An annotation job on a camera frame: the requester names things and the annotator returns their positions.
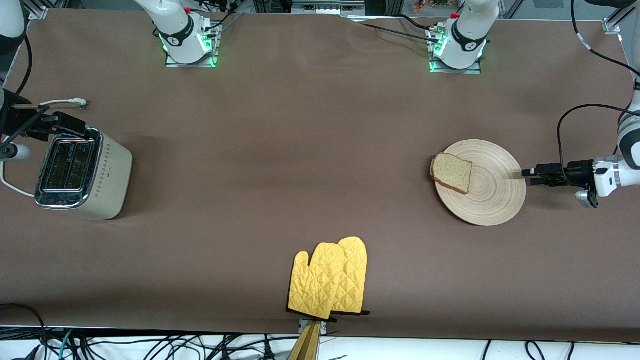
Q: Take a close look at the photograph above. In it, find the round wooden plate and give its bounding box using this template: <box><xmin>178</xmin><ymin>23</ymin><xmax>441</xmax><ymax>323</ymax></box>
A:
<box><xmin>434</xmin><ymin>139</ymin><xmax>527</xmax><ymax>227</ymax></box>

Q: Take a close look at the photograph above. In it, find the slice of brown bread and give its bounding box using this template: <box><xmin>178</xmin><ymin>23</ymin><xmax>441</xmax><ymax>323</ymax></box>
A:
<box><xmin>430</xmin><ymin>152</ymin><xmax>473</xmax><ymax>195</ymax></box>

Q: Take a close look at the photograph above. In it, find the cream and chrome toaster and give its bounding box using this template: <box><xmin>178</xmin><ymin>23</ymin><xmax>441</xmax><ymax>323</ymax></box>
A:
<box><xmin>34</xmin><ymin>126</ymin><xmax>134</xmax><ymax>221</ymax></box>

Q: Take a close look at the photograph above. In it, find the yellow quilted oven mitt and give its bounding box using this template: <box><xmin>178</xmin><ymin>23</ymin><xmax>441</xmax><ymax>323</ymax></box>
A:
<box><xmin>330</xmin><ymin>236</ymin><xmax>371</xmax><ymax>317</ymax></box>
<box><xmin>287</xmin><ymin>242</ymin><xmax>347</xmax><ymax>321</ymax></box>

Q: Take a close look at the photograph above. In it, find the brown table cover sheet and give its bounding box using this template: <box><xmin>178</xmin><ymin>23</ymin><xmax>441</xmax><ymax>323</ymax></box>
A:
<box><xmin>0</xmin><ymin>7</ymin><xmax>640</xmax><ymax>343</ymax></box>

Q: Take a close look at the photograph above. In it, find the grey metal box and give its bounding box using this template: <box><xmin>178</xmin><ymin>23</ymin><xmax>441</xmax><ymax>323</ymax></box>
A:
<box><xmin>291</xmin><ymin>0</ymin><xmax>366</xmax><ymax>16</ymax></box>

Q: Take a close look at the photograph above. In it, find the white toaster power cable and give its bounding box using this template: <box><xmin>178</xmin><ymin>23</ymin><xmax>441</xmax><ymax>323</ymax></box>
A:
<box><xmin>0</xmin><ymin>98</ymin><xmax>88</xmax><ymax>198</ymax></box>

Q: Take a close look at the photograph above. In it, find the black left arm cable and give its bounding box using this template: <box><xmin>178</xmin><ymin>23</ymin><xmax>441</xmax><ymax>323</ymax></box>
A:
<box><xmin>557</xmin><ymin>0</ymin><xmax>640</xmax><ymax>172</ymax></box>

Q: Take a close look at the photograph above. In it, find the aluminium frame profile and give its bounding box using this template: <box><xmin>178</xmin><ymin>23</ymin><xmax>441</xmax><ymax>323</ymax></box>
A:
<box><xmin>27</xmin><ymin>0</ymin><xmax>51</xmax><ymax>21</ymax></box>
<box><xmin>602</xmin><ymin>5</ymin><xmax>631</xmax><ymax>36</ymax></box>

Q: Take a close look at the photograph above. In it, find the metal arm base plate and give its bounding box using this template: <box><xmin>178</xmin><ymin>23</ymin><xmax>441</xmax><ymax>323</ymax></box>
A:
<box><xmin>429</xmin><ymin>27</ymin><xmax>482</xmax><ymax>75</ymax></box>
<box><xmin>165</xmin><ymin>22</ymin><xmax>221</xmax><ymax>68</ymax></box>

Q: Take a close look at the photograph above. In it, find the black looped cable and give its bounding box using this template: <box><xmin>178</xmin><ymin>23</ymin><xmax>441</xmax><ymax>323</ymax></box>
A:
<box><xmin>0</xmin><ymin>303</ymin><xmax>48</xmax><ymax>360</ymax></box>

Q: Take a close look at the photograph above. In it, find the thin black base cable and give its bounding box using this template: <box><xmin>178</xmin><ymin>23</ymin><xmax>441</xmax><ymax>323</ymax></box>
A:
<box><xmin>360</xmin><ymin>14</ymin><xmax>441</xmax><ymax>43</ymax></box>

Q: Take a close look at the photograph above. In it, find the teal cable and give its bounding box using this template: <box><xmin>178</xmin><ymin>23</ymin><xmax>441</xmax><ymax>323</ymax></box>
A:
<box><xmin>56</xmin><ymin>329</ymin><xmax>76</xmax><ymax>360</ymax></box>

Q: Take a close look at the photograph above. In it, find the wooden stand with bracket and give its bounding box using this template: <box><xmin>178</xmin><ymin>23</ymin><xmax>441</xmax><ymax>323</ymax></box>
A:
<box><xmin>287</xmin><ymin>318</ymin><xmax>328</xmax><ymax>360</ymax></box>

